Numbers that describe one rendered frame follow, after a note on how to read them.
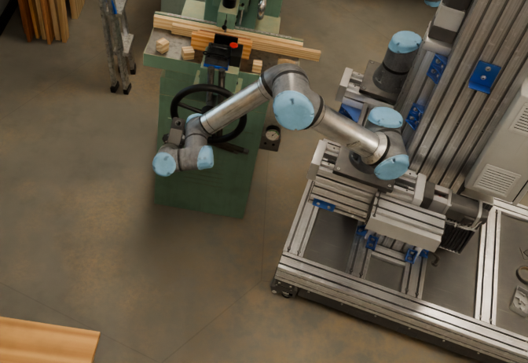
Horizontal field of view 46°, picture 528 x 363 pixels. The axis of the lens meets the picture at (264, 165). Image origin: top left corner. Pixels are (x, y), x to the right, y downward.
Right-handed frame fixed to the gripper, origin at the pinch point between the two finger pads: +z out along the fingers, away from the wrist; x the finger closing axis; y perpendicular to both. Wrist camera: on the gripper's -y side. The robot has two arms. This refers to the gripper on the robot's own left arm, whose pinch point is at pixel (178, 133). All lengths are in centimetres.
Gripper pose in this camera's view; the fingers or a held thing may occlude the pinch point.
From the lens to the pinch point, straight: 233.6
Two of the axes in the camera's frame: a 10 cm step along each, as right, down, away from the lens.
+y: -1.9, 9.4, 2.9
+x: 9.8, 1.8, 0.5
